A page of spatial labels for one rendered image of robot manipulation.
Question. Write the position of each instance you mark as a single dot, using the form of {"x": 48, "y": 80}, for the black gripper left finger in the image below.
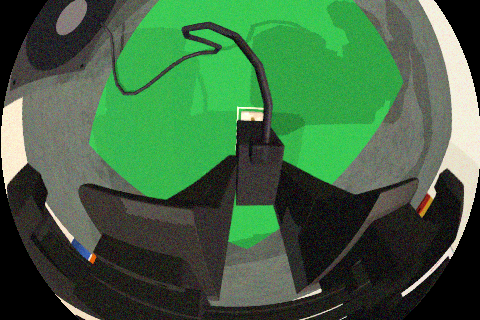
{"x": 193, "y": 225}

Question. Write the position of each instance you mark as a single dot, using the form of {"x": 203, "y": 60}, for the black cable with plug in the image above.
{"x": 259, "y": 151}

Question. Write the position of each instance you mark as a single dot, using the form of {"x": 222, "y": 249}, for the green circuit board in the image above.
{"x": 332, "y": 81}

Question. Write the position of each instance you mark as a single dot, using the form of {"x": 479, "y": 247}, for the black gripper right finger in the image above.
{"x": 319, "y": 222}

